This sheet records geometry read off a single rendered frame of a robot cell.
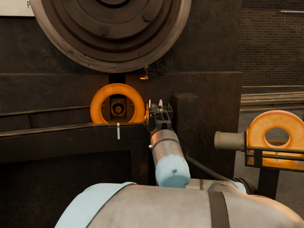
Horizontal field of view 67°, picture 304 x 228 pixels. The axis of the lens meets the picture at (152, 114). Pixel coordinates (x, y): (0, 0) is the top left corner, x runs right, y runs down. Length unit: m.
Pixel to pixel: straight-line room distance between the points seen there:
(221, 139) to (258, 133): 0.11
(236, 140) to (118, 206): 0.57
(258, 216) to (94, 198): 0.14
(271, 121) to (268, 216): 0.52
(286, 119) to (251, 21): 7.28
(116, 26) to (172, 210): 0.53
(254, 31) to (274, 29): 0.68
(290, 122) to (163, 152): 0.36
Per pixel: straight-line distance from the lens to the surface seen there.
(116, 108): 0.86
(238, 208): 0.21
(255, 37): 7.98
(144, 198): 0.21
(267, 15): 8.21
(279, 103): 4.69
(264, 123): 0.72
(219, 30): 0.96
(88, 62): 0.74
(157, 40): 0.72
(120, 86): 0.76
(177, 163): 0.51
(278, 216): 0.23
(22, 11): 0.93
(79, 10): 0.66
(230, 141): 0.74
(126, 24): 0.65
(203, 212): 0.20
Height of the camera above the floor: 0.93
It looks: 14 degrees down
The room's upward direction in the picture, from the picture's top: straight up
